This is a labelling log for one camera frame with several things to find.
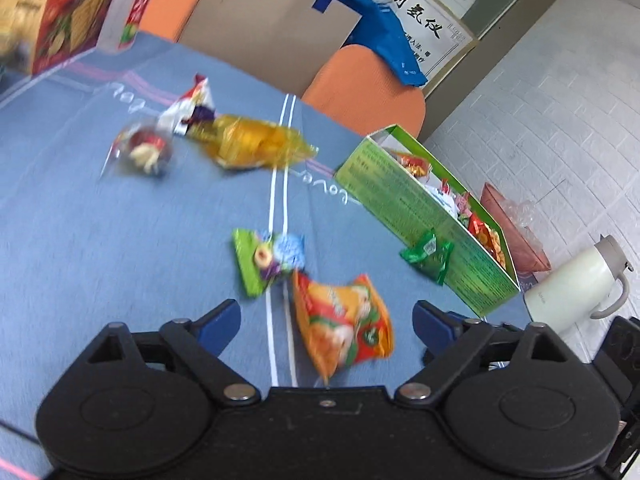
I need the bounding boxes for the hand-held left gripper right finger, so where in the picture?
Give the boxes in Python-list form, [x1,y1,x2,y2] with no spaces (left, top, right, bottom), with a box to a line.
[395,300,583,406]

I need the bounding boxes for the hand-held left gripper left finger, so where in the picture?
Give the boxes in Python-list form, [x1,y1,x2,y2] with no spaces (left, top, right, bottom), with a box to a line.
[75,299,261,406]

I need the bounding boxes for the orange snack packet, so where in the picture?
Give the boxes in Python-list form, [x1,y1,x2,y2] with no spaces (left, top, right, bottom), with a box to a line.
[291,270,396,383]

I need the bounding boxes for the green cardboard box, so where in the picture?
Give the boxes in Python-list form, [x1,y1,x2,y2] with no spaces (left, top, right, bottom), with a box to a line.
[334,125,522,318]

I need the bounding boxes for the green and purple snack packet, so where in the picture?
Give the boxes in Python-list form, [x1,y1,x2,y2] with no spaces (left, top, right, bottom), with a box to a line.
[231,228,307,299]

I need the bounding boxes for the small green snack packet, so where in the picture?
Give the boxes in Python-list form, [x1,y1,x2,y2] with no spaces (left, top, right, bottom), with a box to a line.
[399,228,455,286]

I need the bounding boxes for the white thermos jug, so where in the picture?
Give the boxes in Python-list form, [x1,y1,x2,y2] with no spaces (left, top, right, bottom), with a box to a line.
[523,234,631,338]

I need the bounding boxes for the pink bowl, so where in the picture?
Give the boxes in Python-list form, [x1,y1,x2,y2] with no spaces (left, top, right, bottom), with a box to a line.
[480,182,552,272]

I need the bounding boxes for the clear plastic wrap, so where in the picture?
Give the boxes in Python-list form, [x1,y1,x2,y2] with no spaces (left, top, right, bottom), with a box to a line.
[500,199,544,249]

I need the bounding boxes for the blue tablecloth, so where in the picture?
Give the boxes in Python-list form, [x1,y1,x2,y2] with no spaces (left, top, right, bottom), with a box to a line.
[0,30,532,480]

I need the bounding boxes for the yellow clear snack packet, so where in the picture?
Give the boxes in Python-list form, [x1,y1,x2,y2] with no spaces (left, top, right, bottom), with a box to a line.
[186,114,319,171]

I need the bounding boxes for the clear round snack packet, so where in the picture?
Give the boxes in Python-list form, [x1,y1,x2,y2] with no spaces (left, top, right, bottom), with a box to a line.
[100,120,177,181]

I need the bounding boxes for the white and purple snack packet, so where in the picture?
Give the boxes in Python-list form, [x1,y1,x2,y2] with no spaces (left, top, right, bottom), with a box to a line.
[157,74,217,137]

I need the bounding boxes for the orange chair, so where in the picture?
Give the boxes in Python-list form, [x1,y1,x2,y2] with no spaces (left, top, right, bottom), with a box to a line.
[139,0,213,43]
[302,44,427,140]

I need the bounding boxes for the brown paper bag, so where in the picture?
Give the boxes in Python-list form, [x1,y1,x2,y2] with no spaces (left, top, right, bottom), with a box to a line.
[179,0,363,97]

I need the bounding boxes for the red printed gift box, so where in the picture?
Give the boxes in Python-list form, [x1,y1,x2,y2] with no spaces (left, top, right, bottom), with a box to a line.
[31,0,126,76]

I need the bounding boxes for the wall poster with black lettering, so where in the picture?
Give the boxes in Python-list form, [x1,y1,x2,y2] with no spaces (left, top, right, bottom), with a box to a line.
[385,0,476,96]

